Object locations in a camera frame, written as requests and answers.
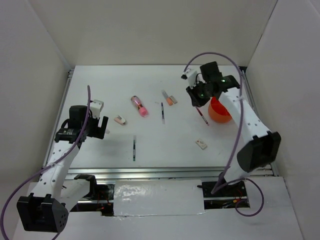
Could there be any red gel pen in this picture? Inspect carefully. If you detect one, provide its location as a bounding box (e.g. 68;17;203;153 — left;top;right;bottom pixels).
195;107;210;126

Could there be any blue gel pen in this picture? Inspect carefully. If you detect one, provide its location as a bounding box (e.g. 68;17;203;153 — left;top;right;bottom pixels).
160;102;165;124

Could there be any green gel pen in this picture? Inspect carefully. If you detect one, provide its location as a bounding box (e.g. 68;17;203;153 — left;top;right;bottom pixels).
132;135;137;162

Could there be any pink glue bottle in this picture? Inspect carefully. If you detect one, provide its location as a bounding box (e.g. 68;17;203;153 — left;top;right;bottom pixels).
130;95;149;117

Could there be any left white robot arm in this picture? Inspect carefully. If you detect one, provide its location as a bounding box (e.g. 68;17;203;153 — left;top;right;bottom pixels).
16;100;108;233

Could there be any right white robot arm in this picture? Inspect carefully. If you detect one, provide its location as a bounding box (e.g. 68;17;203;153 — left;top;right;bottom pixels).
181;61;281;196

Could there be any pink white mini stapler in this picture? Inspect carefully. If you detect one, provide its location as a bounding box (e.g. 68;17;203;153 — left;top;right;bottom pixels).
114;115;127;126

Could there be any grey eraser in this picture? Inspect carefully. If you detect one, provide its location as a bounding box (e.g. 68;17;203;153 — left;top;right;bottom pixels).
170;95;178;104

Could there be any orange round divided container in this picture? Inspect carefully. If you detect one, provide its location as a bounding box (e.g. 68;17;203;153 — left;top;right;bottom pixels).
208;97;232;124

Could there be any orange grey correction tape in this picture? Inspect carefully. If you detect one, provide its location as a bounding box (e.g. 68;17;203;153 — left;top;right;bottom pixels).
161;90;174;106

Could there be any small white red box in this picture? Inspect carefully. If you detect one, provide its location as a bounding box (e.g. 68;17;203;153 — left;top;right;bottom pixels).
195;138;208;150

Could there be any white cover plate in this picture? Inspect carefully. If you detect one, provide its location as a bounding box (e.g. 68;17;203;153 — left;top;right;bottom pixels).
113;179;205;217

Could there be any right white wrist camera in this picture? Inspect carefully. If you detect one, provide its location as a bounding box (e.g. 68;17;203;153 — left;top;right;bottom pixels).
180;69;198;88

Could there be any aluminium frame rail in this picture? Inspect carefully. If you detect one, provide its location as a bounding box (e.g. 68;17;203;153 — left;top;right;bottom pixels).
41;66;280;180

